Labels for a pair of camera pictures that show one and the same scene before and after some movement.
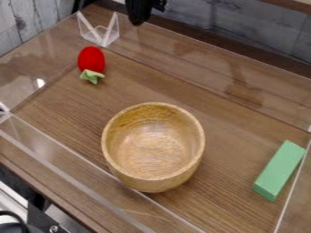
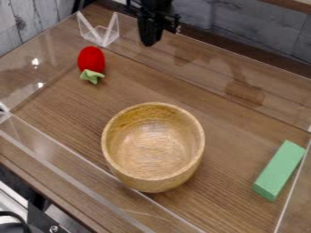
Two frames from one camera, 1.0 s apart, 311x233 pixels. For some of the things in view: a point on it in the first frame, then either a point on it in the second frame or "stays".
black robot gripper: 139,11 to 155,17
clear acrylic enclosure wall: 178,129 stays
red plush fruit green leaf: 91,64 stays
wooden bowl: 154,143 stays
